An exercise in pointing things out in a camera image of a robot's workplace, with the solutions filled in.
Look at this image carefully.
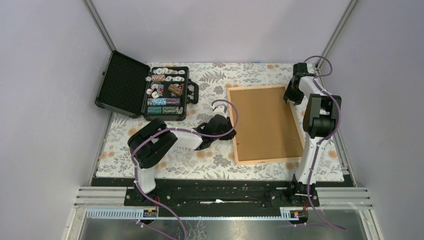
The right corner aluminium post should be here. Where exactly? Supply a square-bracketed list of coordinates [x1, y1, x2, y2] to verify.
[321, 0, 360, 59]

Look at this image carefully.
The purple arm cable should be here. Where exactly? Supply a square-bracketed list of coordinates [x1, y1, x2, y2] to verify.
[130, 99, 239, 240]
[291, 55, 348, 232]

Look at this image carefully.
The left corner aluminium post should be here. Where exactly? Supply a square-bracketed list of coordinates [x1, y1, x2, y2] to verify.
[82, 0, 117, 51]

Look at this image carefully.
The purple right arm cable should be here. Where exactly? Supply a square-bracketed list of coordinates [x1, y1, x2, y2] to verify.
[291, 55, 348, 232]

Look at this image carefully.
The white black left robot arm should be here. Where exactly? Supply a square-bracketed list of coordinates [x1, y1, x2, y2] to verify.
[127, 114, 237, 206]

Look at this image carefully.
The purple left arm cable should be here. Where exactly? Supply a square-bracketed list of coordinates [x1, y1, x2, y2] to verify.
[130, 99, 239, 240]

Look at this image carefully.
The corner aluminium post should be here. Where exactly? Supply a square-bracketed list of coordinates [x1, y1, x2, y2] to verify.
[82, 0, 117, 51]
[321, 0, 360, 59]

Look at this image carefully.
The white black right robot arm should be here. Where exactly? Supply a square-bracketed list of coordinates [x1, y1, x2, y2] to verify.
[283, 62, 342, 206]

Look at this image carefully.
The floral patterned table mat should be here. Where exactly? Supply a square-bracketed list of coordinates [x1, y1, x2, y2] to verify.
[96, 62, 345, 182]

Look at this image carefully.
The aluminium rail front structure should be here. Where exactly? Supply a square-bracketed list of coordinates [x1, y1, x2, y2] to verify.
[65, 186, 383, 240]

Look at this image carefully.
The black poker chip case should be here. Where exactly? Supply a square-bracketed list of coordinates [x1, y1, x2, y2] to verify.
[94, 50, 199, 121]

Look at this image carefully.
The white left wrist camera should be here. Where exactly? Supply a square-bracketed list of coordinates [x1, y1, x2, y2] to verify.
[211, 103, 228, 118]

